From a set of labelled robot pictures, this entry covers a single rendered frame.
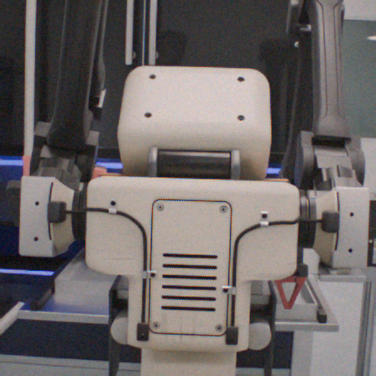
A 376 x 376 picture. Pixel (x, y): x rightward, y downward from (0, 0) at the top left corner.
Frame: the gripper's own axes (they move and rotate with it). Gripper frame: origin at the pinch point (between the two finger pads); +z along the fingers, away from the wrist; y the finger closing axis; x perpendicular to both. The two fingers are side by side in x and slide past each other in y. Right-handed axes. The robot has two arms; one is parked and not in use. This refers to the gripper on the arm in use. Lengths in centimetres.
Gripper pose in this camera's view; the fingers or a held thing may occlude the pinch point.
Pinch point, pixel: (288, 305)
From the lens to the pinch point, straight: 140.0
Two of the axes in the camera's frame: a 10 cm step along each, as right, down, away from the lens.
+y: 0.3, 0.5, 10.0
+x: -10.0, -0.3, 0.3
